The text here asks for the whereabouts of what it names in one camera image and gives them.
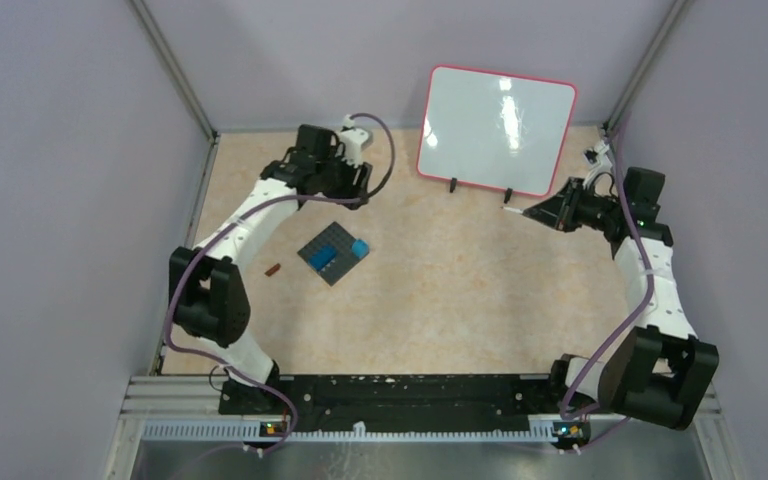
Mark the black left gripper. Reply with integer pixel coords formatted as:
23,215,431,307
314,145,370,210

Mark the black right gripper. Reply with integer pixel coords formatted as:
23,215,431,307
525,177,624,233

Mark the pink framed whiteboard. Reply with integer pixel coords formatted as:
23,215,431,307
416,65,578,198

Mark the brown marker cap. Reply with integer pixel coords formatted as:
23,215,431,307
264,263,281,277

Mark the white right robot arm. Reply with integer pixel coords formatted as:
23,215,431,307
521,167,719,430

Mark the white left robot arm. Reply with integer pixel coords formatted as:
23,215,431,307
164,124,372,414

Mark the dark grey lego baseplate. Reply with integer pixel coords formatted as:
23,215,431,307
297,222,371,286

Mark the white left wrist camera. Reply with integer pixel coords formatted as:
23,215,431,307
337,115,372,168

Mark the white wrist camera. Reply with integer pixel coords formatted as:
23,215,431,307
583,139,613,171
337,115,372,168

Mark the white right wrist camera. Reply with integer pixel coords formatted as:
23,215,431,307
583,139,613,171

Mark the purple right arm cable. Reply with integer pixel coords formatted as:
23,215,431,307
559,119,656,419

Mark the white cable duct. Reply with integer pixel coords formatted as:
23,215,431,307
141,420,558,443

